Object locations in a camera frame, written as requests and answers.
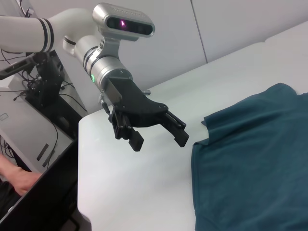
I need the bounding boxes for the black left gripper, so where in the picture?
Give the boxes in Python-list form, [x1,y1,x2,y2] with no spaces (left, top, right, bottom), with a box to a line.
[105,74,190,152]

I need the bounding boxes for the teal blue t-shirt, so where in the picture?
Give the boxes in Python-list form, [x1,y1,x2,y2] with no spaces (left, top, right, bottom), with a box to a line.
[192,82,308,231]

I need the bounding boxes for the person's bare forearm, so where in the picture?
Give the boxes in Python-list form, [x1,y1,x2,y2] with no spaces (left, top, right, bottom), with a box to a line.
[0,154,41,196]

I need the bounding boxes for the black flat strip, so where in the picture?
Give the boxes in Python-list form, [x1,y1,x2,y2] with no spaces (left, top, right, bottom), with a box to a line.
[42,150,56,168]
[36,143,50,162]

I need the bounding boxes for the black monitor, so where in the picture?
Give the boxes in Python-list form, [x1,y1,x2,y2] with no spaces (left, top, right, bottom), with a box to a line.
[0,137,92,231]

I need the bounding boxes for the black metal equipment stand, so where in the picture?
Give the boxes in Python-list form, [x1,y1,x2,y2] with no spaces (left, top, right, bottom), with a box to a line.
[25,51,88,140]

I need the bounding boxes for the black bar-shaped device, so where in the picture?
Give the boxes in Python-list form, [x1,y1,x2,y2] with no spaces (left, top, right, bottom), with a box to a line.
[0,57,41,80]

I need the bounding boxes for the person's black trousers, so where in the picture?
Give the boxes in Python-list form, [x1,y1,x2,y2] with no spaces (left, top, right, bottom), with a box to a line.
[0,180,23,218]

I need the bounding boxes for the thin left gripper cable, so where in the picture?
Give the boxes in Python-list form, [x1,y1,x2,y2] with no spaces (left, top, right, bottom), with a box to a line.
[98,89,113,116]

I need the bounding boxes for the black cable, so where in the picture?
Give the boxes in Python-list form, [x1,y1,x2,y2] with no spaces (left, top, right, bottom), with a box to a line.
[20,0,34,16]
[13,80,89,114]
[45,115,60,167]
[0,49,15,70]

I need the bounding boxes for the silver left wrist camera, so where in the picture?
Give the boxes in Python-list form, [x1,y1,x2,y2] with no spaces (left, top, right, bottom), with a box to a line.
[92,2,155,58]

